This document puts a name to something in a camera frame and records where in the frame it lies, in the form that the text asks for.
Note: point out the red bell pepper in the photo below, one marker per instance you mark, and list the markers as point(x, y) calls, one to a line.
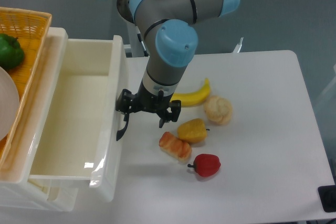
point(206, 165)

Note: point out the white drawer cabinet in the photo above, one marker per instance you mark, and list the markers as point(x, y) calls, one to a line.
point(17, 188)

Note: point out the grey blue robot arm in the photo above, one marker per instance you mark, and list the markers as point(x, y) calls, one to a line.
point(167, 30)

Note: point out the green bell pepper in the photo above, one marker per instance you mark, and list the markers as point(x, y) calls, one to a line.
point(12, 55)

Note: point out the round bread roll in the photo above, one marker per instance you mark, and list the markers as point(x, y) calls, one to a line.
point(218, 110)

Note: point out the black device at edge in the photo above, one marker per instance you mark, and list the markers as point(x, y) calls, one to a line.
point(327, 197)

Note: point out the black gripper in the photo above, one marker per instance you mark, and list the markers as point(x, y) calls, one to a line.
point(144, 100)

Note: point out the yellow banana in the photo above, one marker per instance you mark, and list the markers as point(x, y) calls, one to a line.
point(194, 98)

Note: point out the yellow woven basket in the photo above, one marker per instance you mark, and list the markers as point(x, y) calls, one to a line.
point(31, 28)

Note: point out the glazed brown pastry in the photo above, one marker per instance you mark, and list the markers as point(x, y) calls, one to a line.
point(175, 147)

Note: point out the yellow bell pepper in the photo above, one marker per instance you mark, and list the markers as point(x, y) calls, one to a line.
point(192, 131)

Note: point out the white plate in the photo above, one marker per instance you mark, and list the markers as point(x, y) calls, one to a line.
point(9, 102)

